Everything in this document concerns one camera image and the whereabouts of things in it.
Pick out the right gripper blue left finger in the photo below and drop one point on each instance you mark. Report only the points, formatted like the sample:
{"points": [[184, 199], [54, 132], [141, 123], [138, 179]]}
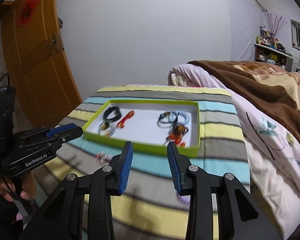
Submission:
{"points": [[116, 174]]}

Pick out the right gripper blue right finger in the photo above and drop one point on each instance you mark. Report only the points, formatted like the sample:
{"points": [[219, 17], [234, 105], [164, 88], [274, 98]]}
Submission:
{"points": [[188, 179]]}

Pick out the black gold chain charm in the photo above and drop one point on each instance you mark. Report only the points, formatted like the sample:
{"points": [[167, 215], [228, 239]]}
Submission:
{"points": [[104, 126]]}

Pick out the black elastic teal bead tie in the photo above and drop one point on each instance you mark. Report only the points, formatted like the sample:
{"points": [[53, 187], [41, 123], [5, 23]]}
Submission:
{"points": [[167, 119]]}

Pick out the black smart band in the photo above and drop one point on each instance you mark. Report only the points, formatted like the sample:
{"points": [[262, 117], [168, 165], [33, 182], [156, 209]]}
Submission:
{"points": [[112, 114]]}

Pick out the grey hair elastic with flower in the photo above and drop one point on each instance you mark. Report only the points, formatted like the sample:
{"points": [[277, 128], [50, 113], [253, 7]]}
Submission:
{"points": [[109, 132]]}

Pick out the person left hand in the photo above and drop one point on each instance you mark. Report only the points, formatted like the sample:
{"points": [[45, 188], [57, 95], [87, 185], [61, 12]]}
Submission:
{"points": [[29, 187]]}

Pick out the lime green tray box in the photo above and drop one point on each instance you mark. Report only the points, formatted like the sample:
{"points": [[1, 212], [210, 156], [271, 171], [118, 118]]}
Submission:
{"points": [[142, 129]]}

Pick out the striped pastel cloth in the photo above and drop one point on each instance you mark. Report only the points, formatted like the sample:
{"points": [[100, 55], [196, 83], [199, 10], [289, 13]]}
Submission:
{"points": [[149, 208]]}

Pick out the pink floral quilt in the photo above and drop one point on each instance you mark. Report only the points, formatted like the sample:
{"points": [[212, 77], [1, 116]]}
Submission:
{"points": [[273, 152]]}

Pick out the orange wooden door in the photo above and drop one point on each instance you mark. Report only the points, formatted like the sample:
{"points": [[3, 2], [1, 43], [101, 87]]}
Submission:
{"points": [[44, 83]]}

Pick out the brass door latch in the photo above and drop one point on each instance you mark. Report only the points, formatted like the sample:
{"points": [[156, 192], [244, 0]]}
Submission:
{"points": [[56, 45]]}

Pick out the brown beige fleece blanket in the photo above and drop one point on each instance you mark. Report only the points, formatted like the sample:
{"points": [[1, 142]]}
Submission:
{"points": [[268, 87]]}

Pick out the cluttered white shelf desk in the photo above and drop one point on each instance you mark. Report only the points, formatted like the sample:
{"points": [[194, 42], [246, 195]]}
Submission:
{"points": [[269, 50]]}

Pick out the red fu door sticker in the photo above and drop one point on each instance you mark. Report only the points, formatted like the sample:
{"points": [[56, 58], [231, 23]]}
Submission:
{"points": [[27, 12]]}

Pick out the purple branch bouquet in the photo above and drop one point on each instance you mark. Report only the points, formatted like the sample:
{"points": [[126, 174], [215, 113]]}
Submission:
{"points": [[275, 23]]}

